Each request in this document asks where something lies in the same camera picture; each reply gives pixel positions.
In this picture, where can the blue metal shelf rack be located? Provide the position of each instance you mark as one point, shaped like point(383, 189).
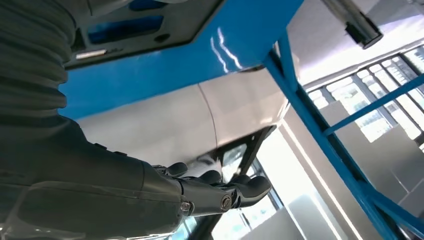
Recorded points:
point(165, 66)

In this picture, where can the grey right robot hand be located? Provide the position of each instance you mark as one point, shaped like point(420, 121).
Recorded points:
point(82, 192)

